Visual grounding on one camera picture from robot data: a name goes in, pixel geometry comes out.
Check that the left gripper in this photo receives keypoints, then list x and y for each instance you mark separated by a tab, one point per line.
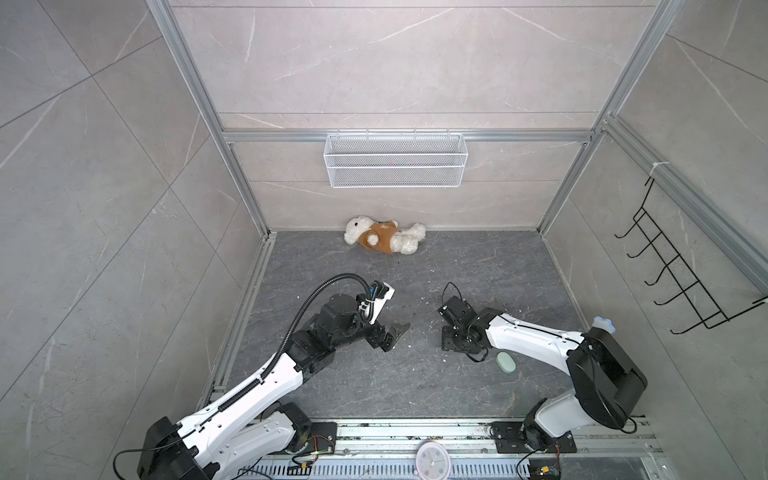
392	336

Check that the black wire hook rack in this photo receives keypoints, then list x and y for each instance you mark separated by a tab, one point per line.
708	312

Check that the white teddy bear brown hoodie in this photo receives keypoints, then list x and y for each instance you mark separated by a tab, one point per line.
384	237

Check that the white round clock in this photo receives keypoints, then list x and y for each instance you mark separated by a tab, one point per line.
433	462

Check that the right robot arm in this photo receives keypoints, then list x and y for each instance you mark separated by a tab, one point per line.
606	384

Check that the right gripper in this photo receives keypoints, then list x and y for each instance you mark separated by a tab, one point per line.
446	343

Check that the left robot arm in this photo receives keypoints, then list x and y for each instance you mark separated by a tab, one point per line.
250	422

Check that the white wire mesh basket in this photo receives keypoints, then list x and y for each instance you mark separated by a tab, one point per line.
415	160

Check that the mint green earbud case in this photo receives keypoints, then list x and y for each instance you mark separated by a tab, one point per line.
505	362

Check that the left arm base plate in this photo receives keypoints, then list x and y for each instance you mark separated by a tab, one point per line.
316	438

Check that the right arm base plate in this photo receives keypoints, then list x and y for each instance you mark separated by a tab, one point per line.
515	437

